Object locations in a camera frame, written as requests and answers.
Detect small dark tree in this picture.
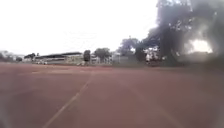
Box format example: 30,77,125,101
82,49,92,65

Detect long low building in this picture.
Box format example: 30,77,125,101
34,51,84,65

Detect large dark tree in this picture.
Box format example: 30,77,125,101
142,0,224,67

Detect row of trees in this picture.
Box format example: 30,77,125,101
0,50,38,63

